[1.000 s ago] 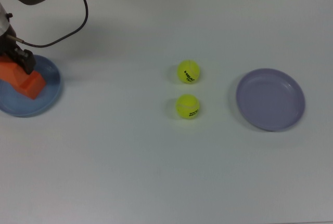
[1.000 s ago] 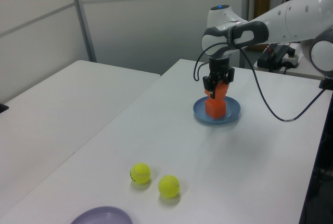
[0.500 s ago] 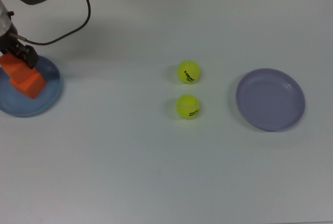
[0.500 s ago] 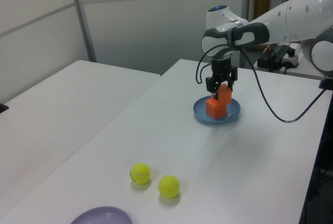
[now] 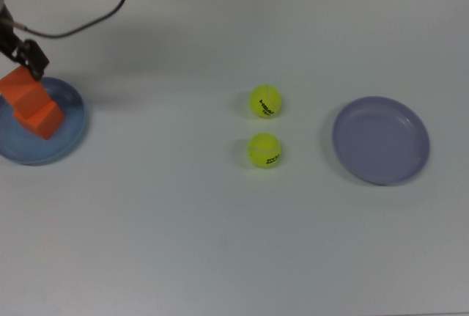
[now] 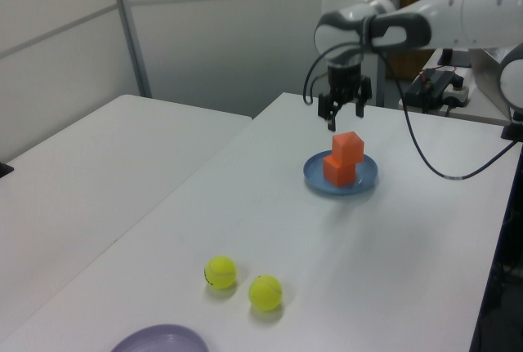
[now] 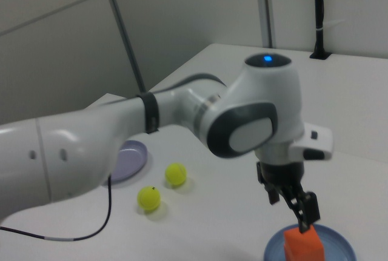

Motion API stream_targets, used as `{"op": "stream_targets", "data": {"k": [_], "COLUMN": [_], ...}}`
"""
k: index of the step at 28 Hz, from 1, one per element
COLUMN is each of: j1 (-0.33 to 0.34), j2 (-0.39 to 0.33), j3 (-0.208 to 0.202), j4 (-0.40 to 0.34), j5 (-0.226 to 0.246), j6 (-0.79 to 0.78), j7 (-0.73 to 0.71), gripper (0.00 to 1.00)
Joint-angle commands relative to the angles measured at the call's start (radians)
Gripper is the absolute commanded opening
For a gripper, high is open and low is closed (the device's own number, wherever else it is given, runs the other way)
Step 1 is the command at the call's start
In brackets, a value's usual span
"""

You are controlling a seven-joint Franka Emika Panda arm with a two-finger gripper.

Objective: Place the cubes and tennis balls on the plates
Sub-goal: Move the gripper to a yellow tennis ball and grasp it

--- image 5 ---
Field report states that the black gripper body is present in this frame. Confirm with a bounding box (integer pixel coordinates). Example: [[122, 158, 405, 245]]
[[0, 0, 23, 61]]

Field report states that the orange cube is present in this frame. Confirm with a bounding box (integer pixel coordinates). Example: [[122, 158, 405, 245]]
[[12, 100, 66, 141], [0, 65, 52, 119]]

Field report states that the yellow tennis ball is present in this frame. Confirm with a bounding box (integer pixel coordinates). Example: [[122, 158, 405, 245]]
[[249, 84, 283, 119], [246, 132, 283, 168]]

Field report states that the blue plate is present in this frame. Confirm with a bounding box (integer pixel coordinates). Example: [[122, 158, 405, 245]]
[[0, 76, 89, 166]]

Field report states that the purple plate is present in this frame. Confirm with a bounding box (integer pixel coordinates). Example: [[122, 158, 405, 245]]
[[332, 95, 431, 186]]

